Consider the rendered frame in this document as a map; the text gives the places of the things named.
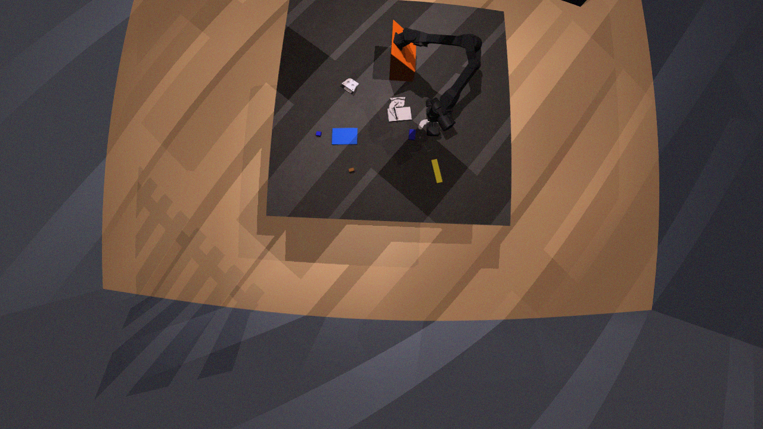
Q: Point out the yellow flat bar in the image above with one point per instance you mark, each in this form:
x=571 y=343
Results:
x=436 y=170

